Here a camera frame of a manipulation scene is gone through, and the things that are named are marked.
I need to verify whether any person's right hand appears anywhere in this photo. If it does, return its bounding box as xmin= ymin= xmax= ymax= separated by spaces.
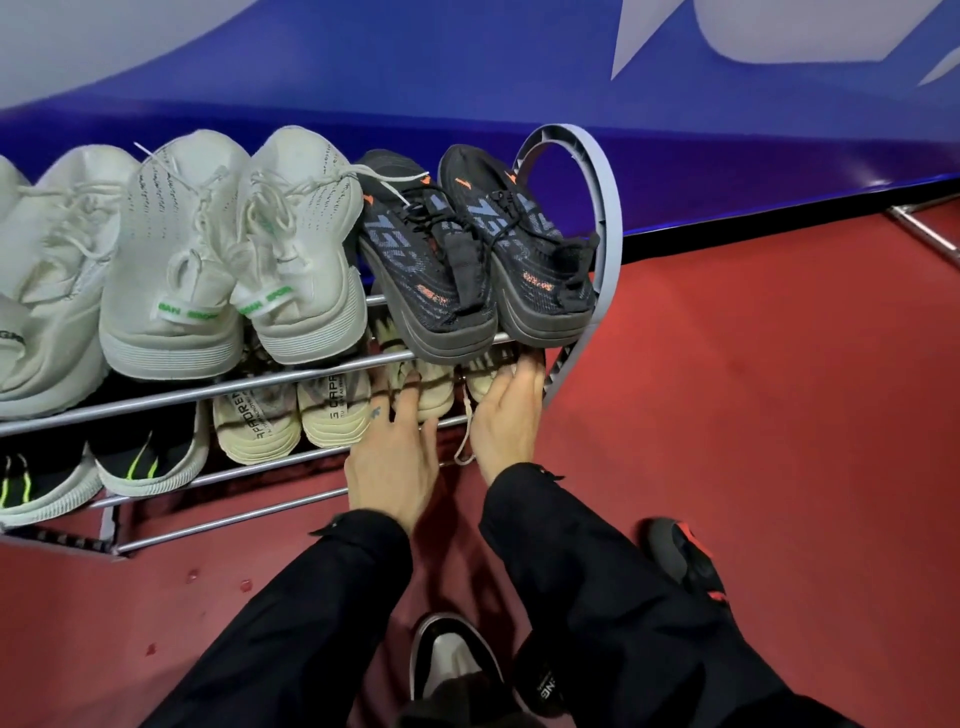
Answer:
xmin=468 ymin=351 xmax=547 ymax=486

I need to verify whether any person's left hand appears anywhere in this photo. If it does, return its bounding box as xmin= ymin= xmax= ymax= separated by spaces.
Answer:
xmin=344 ymin=367 xmax=441 ymax=536

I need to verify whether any plain beige sneaker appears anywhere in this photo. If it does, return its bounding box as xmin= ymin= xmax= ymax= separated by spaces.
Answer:
xmin=370 ymin=307 xmax=457 ymax=423
xmin=453 ymin=341 xmax=520 ymax=468

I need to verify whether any person's left forearm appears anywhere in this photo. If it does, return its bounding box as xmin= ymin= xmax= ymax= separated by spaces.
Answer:
xmin=141 ymin=508 xmax=415 ymax=728

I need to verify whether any person's right forearm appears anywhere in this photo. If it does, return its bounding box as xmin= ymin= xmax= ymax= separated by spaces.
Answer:
xmin=478 ymin=462 xmax=860 ymax=728

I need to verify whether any beige sneaker with printed heel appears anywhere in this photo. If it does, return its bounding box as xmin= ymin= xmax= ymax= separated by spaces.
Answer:
xmin=297 ymin=366 xmax=375 ymax=450
xmin=212 ymin=375 xmax=303 ymax=467

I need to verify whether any black sneaker with orange marks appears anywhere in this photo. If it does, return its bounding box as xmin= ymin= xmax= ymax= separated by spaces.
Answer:
xmin=438 ymin=144 xmax=601 ymax=349
xmin=354 ymin=148 xmax=499 ymax=366

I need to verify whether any grey metal shoe rack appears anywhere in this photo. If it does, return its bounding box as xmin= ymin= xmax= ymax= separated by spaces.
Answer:
xmin=0 ymin=123 xmax=624 ymax=560

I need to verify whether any white knit sneaker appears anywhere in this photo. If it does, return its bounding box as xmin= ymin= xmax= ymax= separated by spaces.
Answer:
xmin=0 ymin=154 xmax=33 ymax=220
xmin=0 ymin=144 xmax=141 ymax=422
xmin=229 ymin=125 xmax=430 ymax=367
xmin=99 ymin=129 xmax=252 ymax=381

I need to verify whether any black and red worn shoe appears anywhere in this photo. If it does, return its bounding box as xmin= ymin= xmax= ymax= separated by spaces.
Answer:
xmin=642 ymin=516 xmax=731 ymax=606

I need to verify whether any black sneaker with green stripes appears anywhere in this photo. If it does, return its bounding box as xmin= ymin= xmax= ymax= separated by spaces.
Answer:
xmin=0 ymin=441 xmax=104 ymax=528
xmin=90 ymin=399 xmax=212 ymax=499

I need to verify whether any black and white worn shoe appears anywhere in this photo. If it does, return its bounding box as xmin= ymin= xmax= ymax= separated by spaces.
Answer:
xmin=408 ymin=612 xmax=506 ymax=704

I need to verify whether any silver metal bar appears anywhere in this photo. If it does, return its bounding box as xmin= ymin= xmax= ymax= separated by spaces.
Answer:
xmin=883 ymin=202 xmax=960 ymax=269

